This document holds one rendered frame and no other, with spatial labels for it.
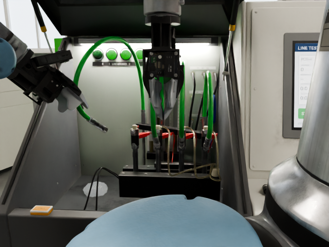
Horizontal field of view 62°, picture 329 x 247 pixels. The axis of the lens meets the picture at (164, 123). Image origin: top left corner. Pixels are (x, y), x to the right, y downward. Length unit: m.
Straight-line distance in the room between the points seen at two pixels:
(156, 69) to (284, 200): 0.42
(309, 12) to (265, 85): 0.27
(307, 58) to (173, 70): 0.59
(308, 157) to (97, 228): 0.13
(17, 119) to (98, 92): 2.72
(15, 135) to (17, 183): 3.00
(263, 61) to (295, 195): 0.82
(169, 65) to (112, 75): 0.70
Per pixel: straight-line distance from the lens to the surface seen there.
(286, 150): 0.99
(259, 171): 0.98
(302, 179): 0.19
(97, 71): 1.24
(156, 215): 0.18
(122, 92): 1.22
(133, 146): 0.92
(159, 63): 0.55
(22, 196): 0.95
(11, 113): 3.84
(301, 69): 1.02
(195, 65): 1.18
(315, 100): 0.18
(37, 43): 5.79
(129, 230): 0.17
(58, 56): 0.80
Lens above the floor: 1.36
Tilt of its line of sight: 13 degrees down
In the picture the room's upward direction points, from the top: straight up
